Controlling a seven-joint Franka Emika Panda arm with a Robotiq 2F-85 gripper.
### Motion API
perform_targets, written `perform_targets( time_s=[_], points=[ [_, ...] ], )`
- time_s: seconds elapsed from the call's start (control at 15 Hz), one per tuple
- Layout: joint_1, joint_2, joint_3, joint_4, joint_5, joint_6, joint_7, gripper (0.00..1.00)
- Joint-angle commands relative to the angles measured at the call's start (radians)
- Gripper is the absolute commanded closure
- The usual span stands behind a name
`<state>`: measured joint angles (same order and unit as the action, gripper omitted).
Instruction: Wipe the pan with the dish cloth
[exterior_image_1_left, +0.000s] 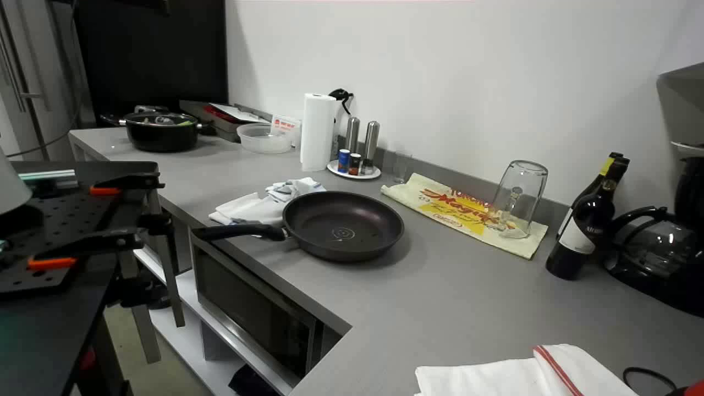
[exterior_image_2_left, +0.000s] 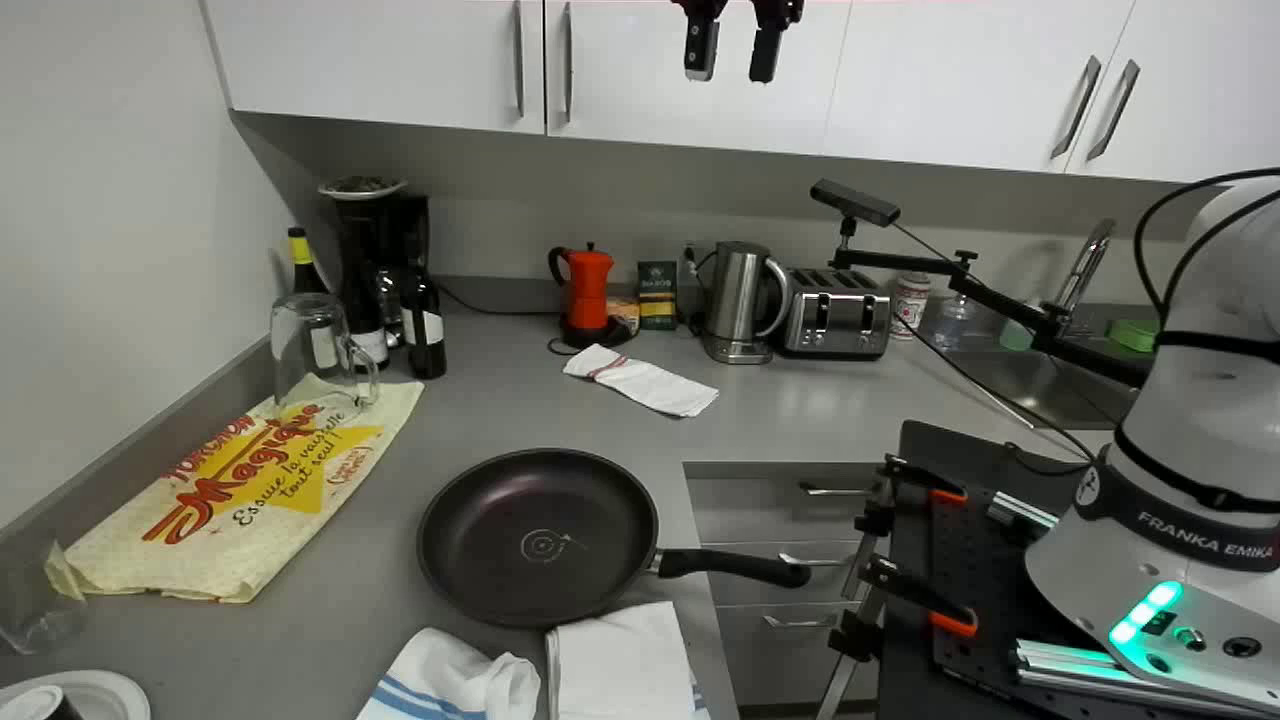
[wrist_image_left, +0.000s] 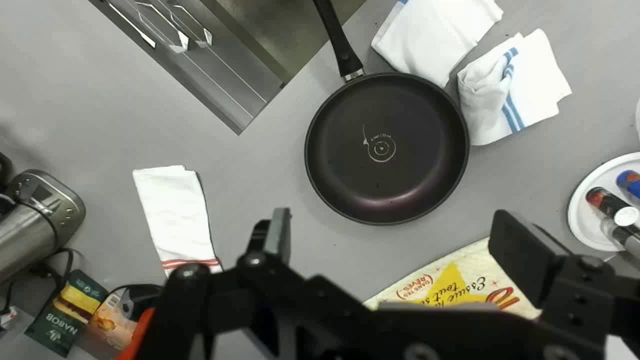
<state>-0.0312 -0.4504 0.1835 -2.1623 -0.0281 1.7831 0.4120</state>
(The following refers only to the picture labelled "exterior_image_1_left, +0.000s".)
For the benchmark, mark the black frying pan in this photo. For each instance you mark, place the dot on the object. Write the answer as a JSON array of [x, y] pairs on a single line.
[[342, 223]]

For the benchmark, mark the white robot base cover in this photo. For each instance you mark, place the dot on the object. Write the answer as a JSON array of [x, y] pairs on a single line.
[[11, 188]]

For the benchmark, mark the folded white cloth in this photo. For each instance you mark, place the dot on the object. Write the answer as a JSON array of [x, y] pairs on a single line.
[[245, 206]]

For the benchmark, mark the white cloth red stripe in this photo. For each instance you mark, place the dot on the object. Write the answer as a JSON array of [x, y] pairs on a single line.
[[498, 374]]

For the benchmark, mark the small white plate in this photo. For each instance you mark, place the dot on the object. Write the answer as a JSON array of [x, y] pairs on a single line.
[[365, 175]]

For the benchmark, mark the small blue jar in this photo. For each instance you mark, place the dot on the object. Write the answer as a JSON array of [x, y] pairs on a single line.
[[344, 158]]

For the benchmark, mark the steel shaker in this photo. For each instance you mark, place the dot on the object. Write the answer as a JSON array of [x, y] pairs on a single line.
[[353, 134], [373, 142]]

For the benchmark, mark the white paper towel roll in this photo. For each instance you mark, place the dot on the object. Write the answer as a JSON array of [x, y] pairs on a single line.
[[318, 132]]

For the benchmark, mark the yellow mat red print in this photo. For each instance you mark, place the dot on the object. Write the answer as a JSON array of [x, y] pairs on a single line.
[[448, 210]]

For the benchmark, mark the white packet red label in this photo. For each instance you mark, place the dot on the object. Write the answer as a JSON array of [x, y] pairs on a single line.
[[286, 125]]

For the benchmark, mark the clear plastic container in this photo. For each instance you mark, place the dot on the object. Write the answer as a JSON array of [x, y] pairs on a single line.
[[264, 138]]

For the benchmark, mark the steel microwave oven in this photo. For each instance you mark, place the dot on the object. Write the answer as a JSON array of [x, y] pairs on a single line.
[[245, 308]]

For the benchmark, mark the flat grey box red print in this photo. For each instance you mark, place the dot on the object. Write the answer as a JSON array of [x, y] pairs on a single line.
[[221, 117]]

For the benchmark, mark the clear glass mug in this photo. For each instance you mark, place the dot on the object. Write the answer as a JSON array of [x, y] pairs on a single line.
[[519, 194]]

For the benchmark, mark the black bowl on counter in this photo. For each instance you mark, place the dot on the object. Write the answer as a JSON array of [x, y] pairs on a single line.
[[162, 129]]

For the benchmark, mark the dark wine bottle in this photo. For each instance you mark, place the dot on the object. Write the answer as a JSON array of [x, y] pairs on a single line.
[[584, 227]]

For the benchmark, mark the black perforated board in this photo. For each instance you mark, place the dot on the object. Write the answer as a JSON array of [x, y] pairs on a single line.
[[62, 221]]

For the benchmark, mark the grey black coffee maker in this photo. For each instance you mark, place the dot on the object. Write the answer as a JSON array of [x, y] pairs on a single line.
[[689, 101]]

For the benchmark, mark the red object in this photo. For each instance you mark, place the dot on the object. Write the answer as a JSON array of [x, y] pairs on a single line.
[[695, 388]]

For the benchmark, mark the black wall panel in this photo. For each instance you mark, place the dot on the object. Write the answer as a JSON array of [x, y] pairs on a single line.
[[151, 56]]

